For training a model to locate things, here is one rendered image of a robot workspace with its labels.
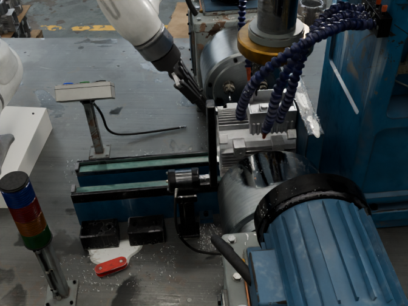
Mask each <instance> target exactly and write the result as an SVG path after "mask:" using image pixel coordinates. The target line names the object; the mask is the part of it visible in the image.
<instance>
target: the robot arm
mask: <svg viewBox="0 0 408 306"><path fill-rule="evenodd" d="M161 1H162V0H97V3H98V5H99V7H100V9H101V11H102V12H103V14H104V16H105V17H106V19H107V20H108V21H109V22H110V24H111V25H112V27H113V28H114V29H115V30H116V31H117V32H118V33H119V34H120V35H121V36H122V37H123V38H124V39H126V40H128V41H129V42H130V43H131V44H132V45H133V46H134V48H135V49H136V50H137V51H138V52H139V53H140V55H141V56H142V57H143V58H144V59H145V60H146V61H150V62H151V63H152V64H153V66H154V67H155V68H156V69H157V70H158V71H160V72H164V71H166V72H168V75H169V77H170V78H171V79H173V80H174V81H175V84H174V87H175V88H176V89H177V90H179V91H180V92H181V93H182V94H183V95H184V96H185V97H186V98H187V99H188V100H189V101H190V102H191V103H192V104H196V105H197V106H198V108H199V109H200V110H201V111H202V112H203V114H204V115H205V116H206V100H207V98H206V97H205V96H204V94H203V93H202V91H203V89H202V88H201V89H199V84H198V83H197V82H196V80H195V79H194V77H193V76H192V75H191V73H190V71H189V70H188V68H187V67H186V66H185V64H184V62H183V60H182V58H181V52H180V51H179V49H178V48H177V46H176V45H175V44H174V40H173V36H172V35H171V34H170V32H169V31H168V30H167V28H166V27H165V25H164V24H163V23H162V22H161V20H160V19H159V17H158V14H159V3H160V2H161ZM22 76H23V65H22V61H21V59H20V57H19V55H18V54H17V52H16V51H15V50H13V49H12V48H11V47H9V46H8V44H7V43H6V42H5V41H3V40H2V39H0V116H1V112H2V110H3V109H4V108H5V107H6V105H8V103H9V102H10V100H11V99H12V97H13V96H14V94H15V92H16V91H17V89H18V87H19V85H20V83H21V80H22ZM14 140H15V138H14V135H13V134H4V135H0V175H1V168H2V165H3V162H4V160H5V157H6V155H7V153H8V150H9V147H10V145H11V144H12V143H13V142H14Z"/></svg>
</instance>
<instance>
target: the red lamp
mask: <svg viewBox="0 0 408 306"><path fill-rule="evenodd" d="M7 207H8V206H7ZM8 209H9V211H10V214H11V215H12V217H13V220H14V221H16V222H18V223H27V222H31V221H33V220H34V219H36V218H37V217H38V216H39V214H40V212H41V207H40V204H39V201H38V199H37V196H36V195H35V198H34V200H33V202H32V203H31V204H29V205H27V206H25V207H23V208H19V209H13V208H10V207H8Z"/></svg>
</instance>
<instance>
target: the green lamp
mask: <svg viewBox="0 0 408 306"><path fill-rule="evenodd" d="M20 235H21V234H20ZM21 237H22V239H23V241H24V244H25V245H26V246H27V247H28V248H31V249H37V248H41V247H43V246H44V245H46V244H47V243H48V242H49V240H50V238H51V232H50V230H49V227H48V224H47V222H46V227H45V228H44V230H43V231H42V232H41V233H39V234H37V235H35V236H31V237H26V236H23V235H21Z"/></svg>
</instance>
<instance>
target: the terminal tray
mask: <svg viewBox="0 0 408 306"><path fill-rule="evenodd" d="M273 90H274V89H269V90H258V91H257V96H256V95H255V92H254V93H253V96H252V97H251V100H250V103H249V104H248V107H247V109H246V112H247V115H248V121H249V122H248V123H249V132H250V134H252V135H254V134H257V135H259V134H260V133H261V134H263V132H262V131H261V128H262V124H263V122H264V120H265V116H266V114H267V109H268V104H269V102H270V97H271V93H272V91H273ZM284 90H286V89H284ZM284 96H285V91H283V92H282V97H281V99H280V103H279V107H280V105H281V103H282V101H283V98H284ZM291 107H293V109H289V111H288V112H287V114H286V117H285V121H284V122H283V123H282V124H279V123H277V122H276V121H275V122H274V125H273V127H272V128H271V134H273V133H274V132H275V133H276V134H278V132H280V133H281V134H282V133H283V132H285V133H287V130H289V129H295V123H296V116H297V109H296V106H295V103H294V101H293V102H292V105H291ZM253 109H255V110H256V111H255V112H253Z"/></svg>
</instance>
